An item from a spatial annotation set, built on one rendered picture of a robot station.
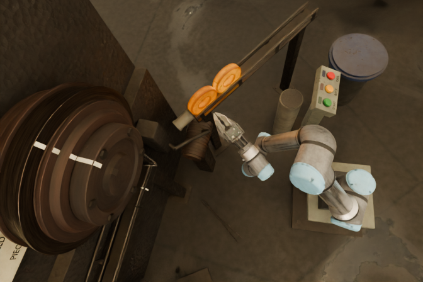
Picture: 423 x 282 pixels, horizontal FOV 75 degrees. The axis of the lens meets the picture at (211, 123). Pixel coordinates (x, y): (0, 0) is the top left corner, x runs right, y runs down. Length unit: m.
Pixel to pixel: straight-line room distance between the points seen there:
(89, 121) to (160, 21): 1.96
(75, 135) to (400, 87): 2.10
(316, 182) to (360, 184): 0.43
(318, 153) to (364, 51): 1.01
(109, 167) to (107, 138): 0.09
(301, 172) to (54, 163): 0.70
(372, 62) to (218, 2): 1.41
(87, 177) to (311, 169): 0.66
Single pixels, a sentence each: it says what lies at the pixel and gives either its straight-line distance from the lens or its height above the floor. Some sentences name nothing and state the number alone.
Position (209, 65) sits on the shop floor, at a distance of 2.23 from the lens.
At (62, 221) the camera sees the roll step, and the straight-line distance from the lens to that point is 0.78.
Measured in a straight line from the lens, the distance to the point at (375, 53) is 1.87.
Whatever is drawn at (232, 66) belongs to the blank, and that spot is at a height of 0.79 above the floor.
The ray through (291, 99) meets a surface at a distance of 1.49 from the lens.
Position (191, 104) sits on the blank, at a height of 0.75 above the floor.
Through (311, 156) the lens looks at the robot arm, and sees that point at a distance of 0.96.
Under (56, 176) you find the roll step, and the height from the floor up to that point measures 1.28.
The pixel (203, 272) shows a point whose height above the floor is 0.01.
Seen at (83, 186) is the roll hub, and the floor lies 1.24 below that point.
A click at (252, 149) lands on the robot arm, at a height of 0.70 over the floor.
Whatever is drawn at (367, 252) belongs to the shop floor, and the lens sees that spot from 1.97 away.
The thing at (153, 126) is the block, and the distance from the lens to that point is 1.18.
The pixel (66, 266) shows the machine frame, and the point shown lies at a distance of 1.16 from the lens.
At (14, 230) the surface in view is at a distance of 0.79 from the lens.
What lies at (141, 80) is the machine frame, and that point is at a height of 0.87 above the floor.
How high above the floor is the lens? 1.84
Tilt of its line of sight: 67 degrees down
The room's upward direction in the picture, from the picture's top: 19 degrees counter-clockwise
